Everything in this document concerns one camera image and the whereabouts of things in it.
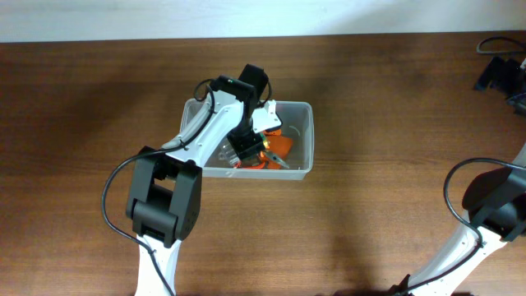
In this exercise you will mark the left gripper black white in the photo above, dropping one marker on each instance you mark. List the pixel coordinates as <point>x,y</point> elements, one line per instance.
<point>250,145</point>

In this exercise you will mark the orange black long nose pliers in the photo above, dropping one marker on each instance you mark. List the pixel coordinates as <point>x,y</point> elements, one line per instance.
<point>272,160</point>

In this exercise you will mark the red black diagonal cutters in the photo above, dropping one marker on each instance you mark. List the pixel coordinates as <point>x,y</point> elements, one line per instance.
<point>261,165</point>

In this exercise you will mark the wooden handled orange scraper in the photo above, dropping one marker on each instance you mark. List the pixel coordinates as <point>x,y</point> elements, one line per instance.
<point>278,143</point>

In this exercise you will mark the clear screwdriver set case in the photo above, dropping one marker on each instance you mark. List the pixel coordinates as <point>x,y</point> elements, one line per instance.
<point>228,154</point>

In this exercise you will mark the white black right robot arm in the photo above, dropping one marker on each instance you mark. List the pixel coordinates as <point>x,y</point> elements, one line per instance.
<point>494,215</point>

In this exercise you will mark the clear plastic container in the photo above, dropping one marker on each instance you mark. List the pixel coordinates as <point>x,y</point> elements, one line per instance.
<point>296,140</point>

